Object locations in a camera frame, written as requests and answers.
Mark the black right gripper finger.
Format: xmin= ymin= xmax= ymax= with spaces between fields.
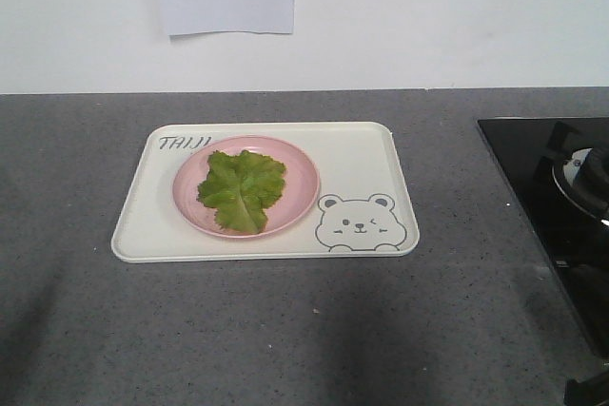
xmin=563 ymin=371 xmax=609 ymax=406

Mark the pink round plate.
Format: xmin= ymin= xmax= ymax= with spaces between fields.
xmin=172 ymin=135 xmax=321 ymax=239

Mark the green lettuce leaf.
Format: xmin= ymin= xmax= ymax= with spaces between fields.
xmin=197 ymin=150 xmax=286 ymax=235

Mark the cream bear serving tray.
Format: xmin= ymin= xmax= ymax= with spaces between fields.
xmin=110 ymin=122 xmax=419 ymax=263

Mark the black glass gas hob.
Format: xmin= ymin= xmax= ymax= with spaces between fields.
xmin=478 ymin=117 xmax=608 ymax=358

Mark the black gas burner ring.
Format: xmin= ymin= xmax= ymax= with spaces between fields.
xmin=551 ymin=146 xmax=609 ymax=226

